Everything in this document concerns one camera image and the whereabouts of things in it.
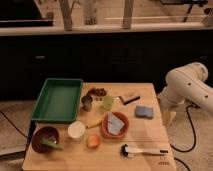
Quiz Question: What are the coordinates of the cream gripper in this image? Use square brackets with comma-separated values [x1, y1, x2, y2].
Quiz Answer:
[161, 101, 176, 126]

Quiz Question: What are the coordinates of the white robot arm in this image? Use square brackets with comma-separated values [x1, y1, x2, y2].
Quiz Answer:
[157, 62, 213, 126]

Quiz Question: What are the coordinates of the black scraper brush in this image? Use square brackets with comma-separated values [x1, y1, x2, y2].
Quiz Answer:
[118, 95, 140, 105]

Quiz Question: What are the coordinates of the light green plastic cup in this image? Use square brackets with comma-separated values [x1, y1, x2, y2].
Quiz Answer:
[102, 96, 114, 110]

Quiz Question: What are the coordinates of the small metal cup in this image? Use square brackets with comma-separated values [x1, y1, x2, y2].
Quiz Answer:
[81, 95, 93, 111]

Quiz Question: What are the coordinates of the white plastic cup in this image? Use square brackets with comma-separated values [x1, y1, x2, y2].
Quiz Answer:
[68, 121, 86, 140]

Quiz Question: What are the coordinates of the blue sponge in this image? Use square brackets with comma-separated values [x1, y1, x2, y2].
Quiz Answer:
[135, 106, 154, 118]

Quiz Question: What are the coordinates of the wooden table board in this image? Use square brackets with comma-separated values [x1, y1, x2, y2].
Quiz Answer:
[23, 83, 176, 171]

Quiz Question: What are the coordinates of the light blue cloth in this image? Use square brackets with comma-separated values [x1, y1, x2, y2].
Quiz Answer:
[107, 113, 124, 135]

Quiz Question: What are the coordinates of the orange terracotta bowl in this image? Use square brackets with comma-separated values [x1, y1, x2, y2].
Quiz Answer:
[100, 111, 129, 139]

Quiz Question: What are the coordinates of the yellow banana toy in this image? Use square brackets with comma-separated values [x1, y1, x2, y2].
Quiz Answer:
[86, 118, 102, 128]

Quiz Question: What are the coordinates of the orange fruit toy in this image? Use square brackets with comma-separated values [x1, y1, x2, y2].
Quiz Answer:
[86, 134, 101, 148]

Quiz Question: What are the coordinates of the green plastic tray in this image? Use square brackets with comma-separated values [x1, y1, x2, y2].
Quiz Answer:
[32, 78, 83, 123]

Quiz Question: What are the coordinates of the green vegetable toy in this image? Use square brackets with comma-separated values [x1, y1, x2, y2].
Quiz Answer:
[41, 138, 62, 150]

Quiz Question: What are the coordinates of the dark red bowl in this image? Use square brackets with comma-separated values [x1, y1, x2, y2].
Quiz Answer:
[31, 126, 59, 153]

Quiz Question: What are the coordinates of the black power cable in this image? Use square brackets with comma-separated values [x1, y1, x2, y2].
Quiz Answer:
[169, 104, 199, 154]

